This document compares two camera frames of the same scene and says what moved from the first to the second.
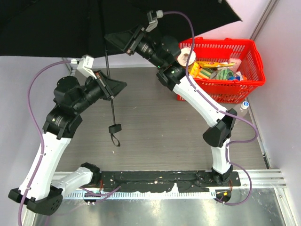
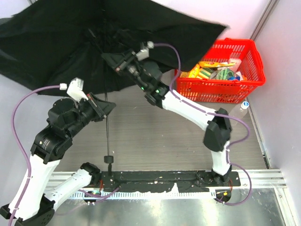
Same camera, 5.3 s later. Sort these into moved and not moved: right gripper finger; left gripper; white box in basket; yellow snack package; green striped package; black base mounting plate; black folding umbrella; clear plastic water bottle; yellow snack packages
Moved: right gripper finger; black folding umbrella; left gripper
Not moved: clear plastic water bottle; yellow snack package; black base mounting plate; yellow snack packages; green striped package; white box in basket
